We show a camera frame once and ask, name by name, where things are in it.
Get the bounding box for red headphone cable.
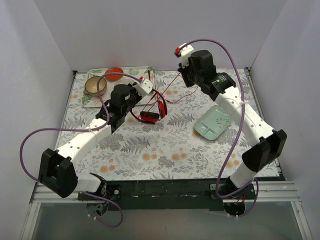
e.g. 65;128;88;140
139;71;197;121

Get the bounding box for red black headphones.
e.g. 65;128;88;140
130;89;168;125

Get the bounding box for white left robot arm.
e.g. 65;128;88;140
38;83;146;200

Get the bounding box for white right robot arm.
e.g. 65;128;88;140
174;45;287;199

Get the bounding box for clear glass dish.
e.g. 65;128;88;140
114;78;139;86

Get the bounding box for orange red bowl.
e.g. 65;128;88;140
105;67;124;82

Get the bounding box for floral white serving tray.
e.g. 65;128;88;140
82;65;156;108

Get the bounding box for beige brown bowl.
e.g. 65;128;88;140
84;76;108;97

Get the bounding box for light green divided plate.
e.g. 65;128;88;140
194;105;232;141

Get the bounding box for floral tablecloth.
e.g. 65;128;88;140
48;68;281;181

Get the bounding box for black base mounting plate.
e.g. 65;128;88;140
77;178;260;211

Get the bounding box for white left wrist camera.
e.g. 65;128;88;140
134;78;154;97

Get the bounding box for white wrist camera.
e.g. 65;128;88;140
134;78;154;97
174;44;195;69

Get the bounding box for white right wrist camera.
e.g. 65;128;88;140
174;44;195;69

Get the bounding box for aluminium frame rail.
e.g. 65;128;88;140
31;181;300;203

